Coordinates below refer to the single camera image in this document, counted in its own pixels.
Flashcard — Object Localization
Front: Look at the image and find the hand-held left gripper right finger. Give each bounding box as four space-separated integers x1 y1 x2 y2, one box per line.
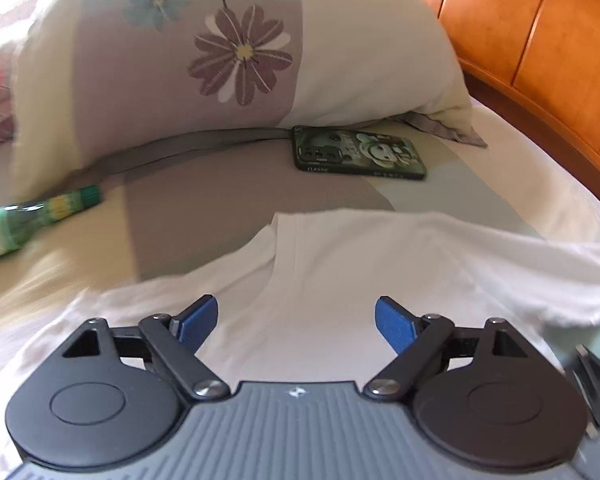
363 296 533 402

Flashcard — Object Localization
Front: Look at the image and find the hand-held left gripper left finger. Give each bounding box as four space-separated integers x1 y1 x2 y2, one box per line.
60 295 230 402

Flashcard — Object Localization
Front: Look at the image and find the white printed long-sleeve shirt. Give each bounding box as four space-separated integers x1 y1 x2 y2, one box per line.
0 210 600 411

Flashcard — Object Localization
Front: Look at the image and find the phone in printed case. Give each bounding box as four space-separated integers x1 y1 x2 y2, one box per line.
293 125 427 181

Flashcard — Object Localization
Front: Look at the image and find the green glass bottle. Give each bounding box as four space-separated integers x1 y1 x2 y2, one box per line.
0 185 104 268

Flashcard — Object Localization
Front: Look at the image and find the floral patchwork pillow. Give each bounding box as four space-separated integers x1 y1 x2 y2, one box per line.
10 0 488 188

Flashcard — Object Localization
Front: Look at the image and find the wooden headboard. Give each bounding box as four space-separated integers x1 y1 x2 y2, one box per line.
380 0 600 211

